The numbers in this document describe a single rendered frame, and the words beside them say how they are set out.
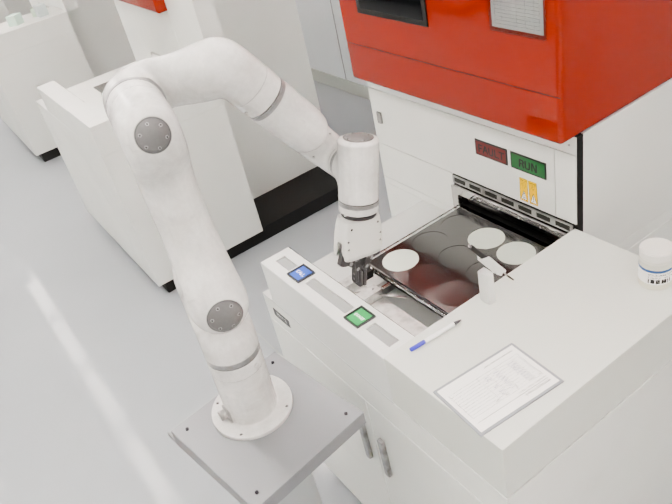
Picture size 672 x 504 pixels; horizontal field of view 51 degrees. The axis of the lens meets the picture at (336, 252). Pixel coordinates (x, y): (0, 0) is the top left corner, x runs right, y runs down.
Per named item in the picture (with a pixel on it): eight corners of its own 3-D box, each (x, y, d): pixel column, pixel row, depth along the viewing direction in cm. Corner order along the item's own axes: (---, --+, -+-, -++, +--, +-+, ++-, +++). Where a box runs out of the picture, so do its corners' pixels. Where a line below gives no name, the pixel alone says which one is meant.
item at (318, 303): (299, 285, 205) (287, 246, 198) (423, 381, 165) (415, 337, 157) (272, 300, 202) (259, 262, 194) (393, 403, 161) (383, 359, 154)
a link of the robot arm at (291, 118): (226, 102, 135) (331, 179, 154) (258, 123, 123) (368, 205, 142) (253, 63, 135) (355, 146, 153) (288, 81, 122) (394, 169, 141)
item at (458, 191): (457, 208, 217) (454, 182, 211) (574, 263, 184) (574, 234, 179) (453, 211, 216) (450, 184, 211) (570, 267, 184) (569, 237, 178)
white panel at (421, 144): (390, 178, 246) (371, 69, 223) (583, 269, 186) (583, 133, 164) (383, 182, 245) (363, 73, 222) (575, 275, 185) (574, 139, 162)
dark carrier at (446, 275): (459, 208, 208) (459, 207, 208) (552, 252, 183) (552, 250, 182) (368, 263, 195) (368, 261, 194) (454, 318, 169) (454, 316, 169)
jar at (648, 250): (650, 267, 160) (652, 233, 154) (679, 279, 155) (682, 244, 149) (630, 282, 157) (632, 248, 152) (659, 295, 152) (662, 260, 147)
